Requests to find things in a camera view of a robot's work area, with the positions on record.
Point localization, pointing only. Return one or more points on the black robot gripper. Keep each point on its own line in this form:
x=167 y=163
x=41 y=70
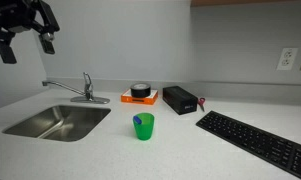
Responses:
x=17 y=16

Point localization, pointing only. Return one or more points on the blue capped marker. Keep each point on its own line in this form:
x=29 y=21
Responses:
x=137 y=120

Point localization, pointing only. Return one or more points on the green plastic cup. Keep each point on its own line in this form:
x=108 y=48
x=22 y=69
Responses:
x=144 y=130

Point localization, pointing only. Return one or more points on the chrome sink faucet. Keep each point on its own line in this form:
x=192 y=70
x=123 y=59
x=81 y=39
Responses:
x=85 y=96

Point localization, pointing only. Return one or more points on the stainless steel sink basin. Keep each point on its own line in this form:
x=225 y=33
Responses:
x=63 y=123

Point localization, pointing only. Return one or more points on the orange flat box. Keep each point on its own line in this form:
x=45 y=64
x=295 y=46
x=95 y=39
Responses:
x=150 y=100

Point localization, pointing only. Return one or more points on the black tape roll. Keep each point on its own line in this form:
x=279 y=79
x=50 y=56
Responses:
x=140 y=90

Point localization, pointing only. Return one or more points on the black rectangular box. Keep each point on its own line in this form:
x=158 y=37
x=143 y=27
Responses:
x=180 y=100

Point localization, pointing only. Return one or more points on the black computer keyboard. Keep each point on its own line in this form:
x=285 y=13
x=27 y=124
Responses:
x=280 y=152

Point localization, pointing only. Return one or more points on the red handled scissors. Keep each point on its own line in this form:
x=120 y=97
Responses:
x=201 y=102

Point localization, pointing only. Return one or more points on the white wall power outlet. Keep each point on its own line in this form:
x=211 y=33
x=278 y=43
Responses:
x=287 y=58

